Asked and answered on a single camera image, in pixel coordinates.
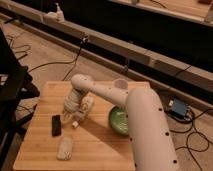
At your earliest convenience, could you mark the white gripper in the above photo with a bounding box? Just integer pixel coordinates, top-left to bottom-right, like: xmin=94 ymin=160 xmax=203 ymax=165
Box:
xmin=61 ymin=89 xmax=86 ymax=124

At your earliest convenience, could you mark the black eraser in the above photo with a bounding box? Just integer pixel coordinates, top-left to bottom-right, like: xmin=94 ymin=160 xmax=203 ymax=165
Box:
xmin=52 ymin=115 xmax=61 ymax=136

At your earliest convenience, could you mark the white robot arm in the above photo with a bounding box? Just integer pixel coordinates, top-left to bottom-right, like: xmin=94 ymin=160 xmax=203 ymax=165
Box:
xmin=64 ymin=74 xmax=180 ymax=171

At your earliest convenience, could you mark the white tube with cap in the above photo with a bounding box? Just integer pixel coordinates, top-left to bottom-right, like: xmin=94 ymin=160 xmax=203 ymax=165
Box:
xmin=72 ymin=96 xmax=94 ymax=129

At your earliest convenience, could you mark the green bowl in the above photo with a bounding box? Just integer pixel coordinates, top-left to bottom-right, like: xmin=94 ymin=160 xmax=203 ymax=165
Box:
xmin=108 ymin=106 xmax=129 ymax=136

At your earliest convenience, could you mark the black stand left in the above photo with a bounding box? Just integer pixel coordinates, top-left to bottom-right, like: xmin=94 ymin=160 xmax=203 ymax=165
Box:
xmin=0 ymin=28 xmax=40 ymax=171

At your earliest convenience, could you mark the blue power box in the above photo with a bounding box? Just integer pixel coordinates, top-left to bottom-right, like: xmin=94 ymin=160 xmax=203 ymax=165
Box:
xmin=169 ymin=98 xmax=188 ymax=119

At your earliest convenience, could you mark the black floor cable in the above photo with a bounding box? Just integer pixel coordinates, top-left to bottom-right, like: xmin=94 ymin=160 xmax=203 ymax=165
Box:
xmin=28 ymin=36 xmax=90 ymax=82

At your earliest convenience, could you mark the white object on rail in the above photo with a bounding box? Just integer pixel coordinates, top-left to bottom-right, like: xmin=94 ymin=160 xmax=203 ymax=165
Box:
xmin=45 ymin=3 xmax=65 ymax=22

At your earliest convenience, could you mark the black cable right floor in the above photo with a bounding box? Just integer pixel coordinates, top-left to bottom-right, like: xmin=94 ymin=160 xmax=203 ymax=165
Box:
xmin=164 ymin=106 xmax=213 ymax=171

